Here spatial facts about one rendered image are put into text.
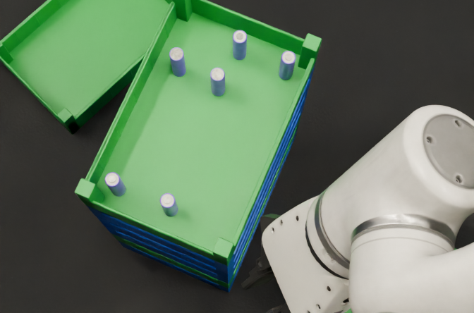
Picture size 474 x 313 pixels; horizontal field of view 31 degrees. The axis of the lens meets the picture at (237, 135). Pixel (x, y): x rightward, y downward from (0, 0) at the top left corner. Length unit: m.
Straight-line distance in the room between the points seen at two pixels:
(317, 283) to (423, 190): 0.19
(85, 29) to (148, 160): 0.55
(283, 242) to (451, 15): 0.95
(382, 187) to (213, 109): 0.53
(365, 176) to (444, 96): 0.97
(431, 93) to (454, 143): 0.98
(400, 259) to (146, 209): 0.56
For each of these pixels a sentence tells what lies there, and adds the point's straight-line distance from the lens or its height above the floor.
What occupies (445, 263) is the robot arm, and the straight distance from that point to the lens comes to 0.59.
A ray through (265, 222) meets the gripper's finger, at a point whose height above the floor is 0.66.
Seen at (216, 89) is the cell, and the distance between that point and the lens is 1.12.
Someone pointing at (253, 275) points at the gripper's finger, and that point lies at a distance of 0.87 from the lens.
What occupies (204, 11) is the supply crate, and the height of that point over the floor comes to 0.42.
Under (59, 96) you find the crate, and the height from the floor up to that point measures 0.00.
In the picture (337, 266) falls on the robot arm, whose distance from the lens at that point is 0.72.
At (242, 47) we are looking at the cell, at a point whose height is 0.45.
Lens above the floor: 1.50
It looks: 75 degrees down
